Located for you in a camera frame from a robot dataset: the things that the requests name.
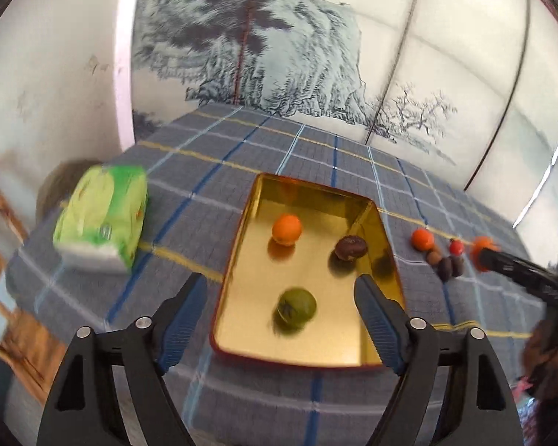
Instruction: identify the wooden chair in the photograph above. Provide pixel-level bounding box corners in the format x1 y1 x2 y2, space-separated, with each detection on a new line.
0 160 70 405

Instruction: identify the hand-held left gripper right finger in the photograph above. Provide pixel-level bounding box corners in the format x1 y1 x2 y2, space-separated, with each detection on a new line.
353 274 526 446

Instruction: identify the person's floral clothing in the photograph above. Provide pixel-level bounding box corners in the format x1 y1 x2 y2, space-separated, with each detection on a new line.
511 316 558 446

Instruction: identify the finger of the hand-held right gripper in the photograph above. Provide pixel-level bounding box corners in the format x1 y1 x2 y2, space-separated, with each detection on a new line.
478 247 558 305

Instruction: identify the red tin box gold interior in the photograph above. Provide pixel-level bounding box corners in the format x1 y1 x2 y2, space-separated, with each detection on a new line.
209 173 406 371

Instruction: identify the grey plaid tablecloth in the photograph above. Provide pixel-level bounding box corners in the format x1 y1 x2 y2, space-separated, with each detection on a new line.
4 104 547 446

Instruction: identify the green round fruit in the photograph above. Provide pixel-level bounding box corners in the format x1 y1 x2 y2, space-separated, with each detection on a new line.
273 288 318 336

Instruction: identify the orange tangerine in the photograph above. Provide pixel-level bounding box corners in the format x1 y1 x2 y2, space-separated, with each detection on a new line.
272 214 303 246
471 236 497 274
410 229 435 252

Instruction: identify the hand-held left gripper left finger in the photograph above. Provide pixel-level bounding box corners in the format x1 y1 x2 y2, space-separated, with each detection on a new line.
36 272 210 446

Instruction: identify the landscape painting screen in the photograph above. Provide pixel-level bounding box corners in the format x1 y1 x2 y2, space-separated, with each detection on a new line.
116 0 558 242

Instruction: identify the green tissue pack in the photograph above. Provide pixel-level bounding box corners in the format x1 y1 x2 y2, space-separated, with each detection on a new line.
52 164 150 275

